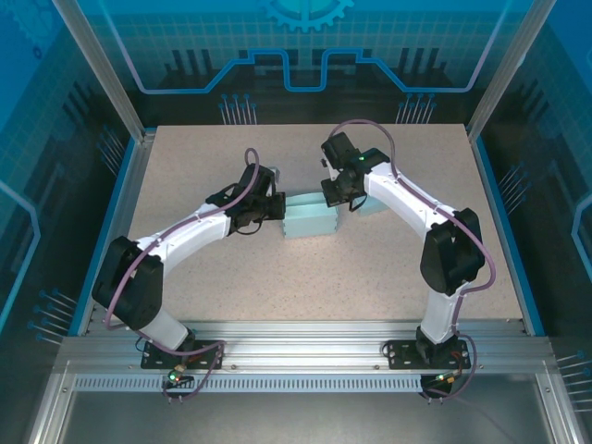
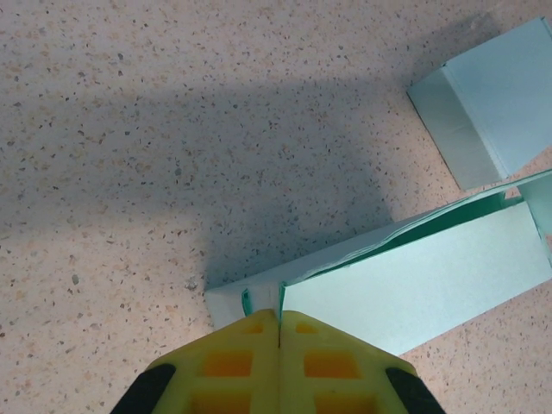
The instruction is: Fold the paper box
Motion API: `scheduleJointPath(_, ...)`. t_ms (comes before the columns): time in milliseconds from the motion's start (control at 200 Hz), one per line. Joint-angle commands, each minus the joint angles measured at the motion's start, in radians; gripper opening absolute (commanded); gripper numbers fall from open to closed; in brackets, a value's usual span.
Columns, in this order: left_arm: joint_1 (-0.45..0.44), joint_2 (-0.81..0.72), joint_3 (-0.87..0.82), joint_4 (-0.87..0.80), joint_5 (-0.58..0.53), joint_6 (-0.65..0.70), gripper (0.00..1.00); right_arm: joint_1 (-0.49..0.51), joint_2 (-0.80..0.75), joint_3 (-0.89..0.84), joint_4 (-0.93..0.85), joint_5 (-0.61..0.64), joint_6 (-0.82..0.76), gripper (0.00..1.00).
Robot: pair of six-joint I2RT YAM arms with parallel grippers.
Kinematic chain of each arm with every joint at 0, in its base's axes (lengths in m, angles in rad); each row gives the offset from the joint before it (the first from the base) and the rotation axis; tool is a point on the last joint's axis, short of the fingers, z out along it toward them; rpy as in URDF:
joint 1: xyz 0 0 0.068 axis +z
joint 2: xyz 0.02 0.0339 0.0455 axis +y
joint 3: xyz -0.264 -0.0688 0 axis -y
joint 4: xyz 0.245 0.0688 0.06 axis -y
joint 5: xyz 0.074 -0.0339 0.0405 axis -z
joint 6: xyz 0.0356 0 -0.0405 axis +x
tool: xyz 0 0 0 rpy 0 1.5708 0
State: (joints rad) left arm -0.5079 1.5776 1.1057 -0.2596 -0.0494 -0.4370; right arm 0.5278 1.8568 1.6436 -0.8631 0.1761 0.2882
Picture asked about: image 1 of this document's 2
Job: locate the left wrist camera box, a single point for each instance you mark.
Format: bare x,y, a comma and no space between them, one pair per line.
276,173

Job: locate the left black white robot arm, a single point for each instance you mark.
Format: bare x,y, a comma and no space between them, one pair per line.
129,282

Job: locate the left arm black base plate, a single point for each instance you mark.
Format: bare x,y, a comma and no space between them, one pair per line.
150,358

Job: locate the blue table edge trim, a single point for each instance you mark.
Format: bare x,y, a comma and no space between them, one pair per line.
500,208
116,208

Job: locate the small controller board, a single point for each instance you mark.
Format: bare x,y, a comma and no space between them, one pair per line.
176,377
444,378

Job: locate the metal shelf panel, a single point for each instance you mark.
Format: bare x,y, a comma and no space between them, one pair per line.
296,416

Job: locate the light blue paper box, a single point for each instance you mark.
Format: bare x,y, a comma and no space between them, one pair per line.
307,222
372,210

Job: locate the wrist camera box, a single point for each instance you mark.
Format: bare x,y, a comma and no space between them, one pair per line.
329,170
276,173

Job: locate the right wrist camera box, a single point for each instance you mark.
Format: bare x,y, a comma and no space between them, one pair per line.
329,170

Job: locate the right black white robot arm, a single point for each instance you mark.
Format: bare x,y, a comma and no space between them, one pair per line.
453,259

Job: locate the aluminium mounting rail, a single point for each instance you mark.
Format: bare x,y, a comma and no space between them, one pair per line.
300,344

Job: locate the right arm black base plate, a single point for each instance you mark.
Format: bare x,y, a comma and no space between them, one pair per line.
398,355

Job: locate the aluminium frame post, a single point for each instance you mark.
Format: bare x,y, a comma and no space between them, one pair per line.
504,69
102,69

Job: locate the aluminium side rail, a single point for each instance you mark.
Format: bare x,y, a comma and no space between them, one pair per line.
130,208

